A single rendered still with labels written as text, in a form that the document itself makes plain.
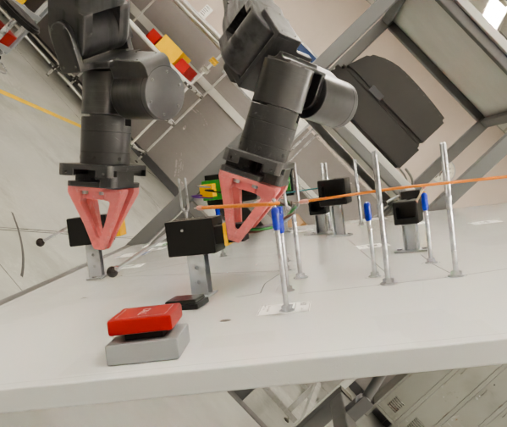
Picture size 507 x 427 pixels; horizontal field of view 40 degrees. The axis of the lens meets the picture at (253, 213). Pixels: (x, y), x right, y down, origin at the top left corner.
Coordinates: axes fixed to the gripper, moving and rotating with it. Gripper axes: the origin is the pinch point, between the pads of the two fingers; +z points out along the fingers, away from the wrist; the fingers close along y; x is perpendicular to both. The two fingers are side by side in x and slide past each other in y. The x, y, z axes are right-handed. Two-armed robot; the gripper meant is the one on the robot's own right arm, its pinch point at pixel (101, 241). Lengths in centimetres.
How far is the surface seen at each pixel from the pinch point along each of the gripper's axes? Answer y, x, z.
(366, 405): 73, -29, 41
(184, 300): -6.6, -12.6, 4.4
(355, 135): 99, -20, -17
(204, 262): 0.1, -12.6, 1.3
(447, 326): -21.0, -38.5, 0.8
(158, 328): -26.2, -17.3, 2.1
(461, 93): 157, -47, -33
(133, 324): -26.6, -15.4, 2.0
